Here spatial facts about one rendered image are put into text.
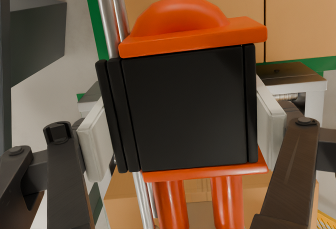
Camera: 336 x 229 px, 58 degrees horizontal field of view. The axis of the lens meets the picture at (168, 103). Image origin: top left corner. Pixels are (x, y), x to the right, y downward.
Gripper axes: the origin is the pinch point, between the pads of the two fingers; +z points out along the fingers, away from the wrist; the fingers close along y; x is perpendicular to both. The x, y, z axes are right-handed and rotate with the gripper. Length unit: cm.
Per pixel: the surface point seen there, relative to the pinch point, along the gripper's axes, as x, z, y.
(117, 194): -29.2, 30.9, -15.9
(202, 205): -9.4, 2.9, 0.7
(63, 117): -50, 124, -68
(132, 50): 4.4, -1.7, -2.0
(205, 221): -9.4, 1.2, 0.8
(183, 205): -7.0, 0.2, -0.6
